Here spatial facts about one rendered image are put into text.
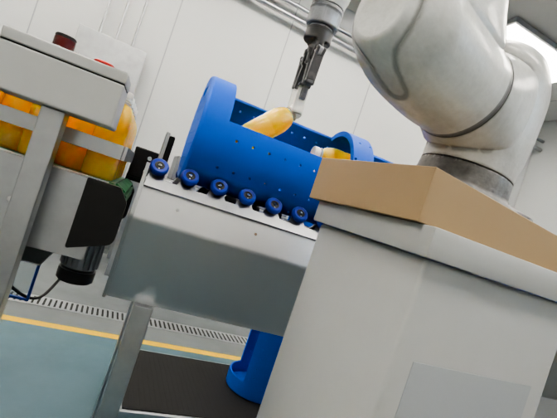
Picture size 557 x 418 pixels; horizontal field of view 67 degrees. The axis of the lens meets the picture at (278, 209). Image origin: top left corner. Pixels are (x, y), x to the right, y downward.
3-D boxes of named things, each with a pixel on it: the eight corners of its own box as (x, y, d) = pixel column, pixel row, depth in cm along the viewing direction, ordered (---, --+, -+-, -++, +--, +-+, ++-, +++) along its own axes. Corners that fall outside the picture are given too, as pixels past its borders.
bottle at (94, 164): (118, 185, 92) (146, 105, 92) (100, 182, 85) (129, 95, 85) (91, 176, 94) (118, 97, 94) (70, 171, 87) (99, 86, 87)
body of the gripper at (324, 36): (339, 31, 109) (328, 65, 109) (326, 40, 117) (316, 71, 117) (314, 18, 107) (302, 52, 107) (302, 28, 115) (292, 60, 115)
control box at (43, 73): (110, 128, 73) (129, 71, 73) (-17, 82, 67) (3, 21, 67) (115, 132, 83) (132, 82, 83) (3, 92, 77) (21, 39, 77)
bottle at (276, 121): (240, 148, 104) (302, 114, 108) (226, 127, 106) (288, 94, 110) (242, 160, 111) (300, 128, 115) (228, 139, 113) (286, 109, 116)
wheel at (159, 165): (171, 160, 100) (169, 165, 102) (152, 153, 99) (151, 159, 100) (167, 174, 98) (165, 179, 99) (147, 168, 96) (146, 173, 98)
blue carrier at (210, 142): (467, 277, 124) (499, 186, 123) (179, 181, 97) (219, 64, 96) (410, 255, 151) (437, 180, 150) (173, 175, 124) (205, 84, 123)
